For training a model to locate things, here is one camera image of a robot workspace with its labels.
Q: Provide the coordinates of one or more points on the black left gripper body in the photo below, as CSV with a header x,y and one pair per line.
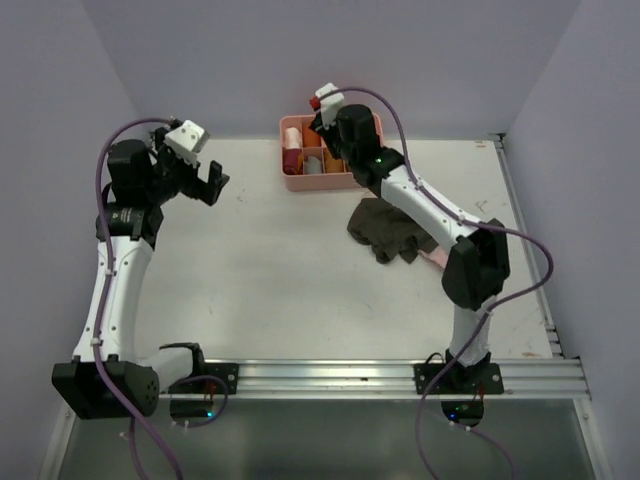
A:
x,y
174,173

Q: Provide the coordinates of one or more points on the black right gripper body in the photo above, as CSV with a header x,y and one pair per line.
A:
x,y
332,139

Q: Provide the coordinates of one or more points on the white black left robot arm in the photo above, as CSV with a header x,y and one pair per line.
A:
x,y
105,378

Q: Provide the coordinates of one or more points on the orange rolled underwear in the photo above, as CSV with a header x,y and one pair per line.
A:
x,y
310,138

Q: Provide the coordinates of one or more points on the mustard brown rolled underwear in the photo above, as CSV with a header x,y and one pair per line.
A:
x,y
332,165

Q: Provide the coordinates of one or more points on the grey rolled underwear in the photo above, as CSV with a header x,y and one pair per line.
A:
x,y
313,166

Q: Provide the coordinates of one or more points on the white pink rolled underwear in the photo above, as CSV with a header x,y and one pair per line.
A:
x,y
292,138

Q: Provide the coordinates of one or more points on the maroon rolled underwear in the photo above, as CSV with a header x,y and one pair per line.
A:
x,y
293,160

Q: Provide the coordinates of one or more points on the olive green underwear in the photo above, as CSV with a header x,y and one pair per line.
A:
x,y
388,231

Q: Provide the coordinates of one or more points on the light pink underwear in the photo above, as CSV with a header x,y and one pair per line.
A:
x,y
437,256

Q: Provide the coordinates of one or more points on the pink divided storage box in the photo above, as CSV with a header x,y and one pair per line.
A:
x,y
302,182

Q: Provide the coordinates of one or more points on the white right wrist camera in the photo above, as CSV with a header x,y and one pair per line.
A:
x,y
327,101

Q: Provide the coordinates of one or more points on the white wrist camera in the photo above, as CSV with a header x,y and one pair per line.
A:
x,y
187,139
327,101

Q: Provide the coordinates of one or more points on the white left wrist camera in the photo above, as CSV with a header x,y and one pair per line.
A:
x,y
187,139

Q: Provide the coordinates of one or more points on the aluminium frame rail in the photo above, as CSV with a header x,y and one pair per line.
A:
x,y
324,379

